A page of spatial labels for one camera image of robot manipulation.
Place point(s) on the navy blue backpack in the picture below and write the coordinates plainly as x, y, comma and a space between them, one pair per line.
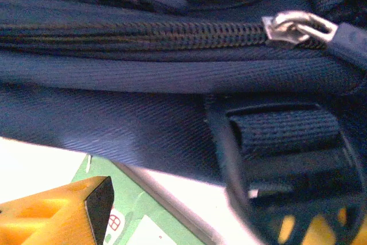
143, 107

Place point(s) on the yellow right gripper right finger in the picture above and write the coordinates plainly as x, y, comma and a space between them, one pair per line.
322, 232

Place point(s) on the green card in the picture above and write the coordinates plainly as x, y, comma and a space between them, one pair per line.
134, 199

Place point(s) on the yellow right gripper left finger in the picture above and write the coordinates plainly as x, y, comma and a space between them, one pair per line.
48, 219

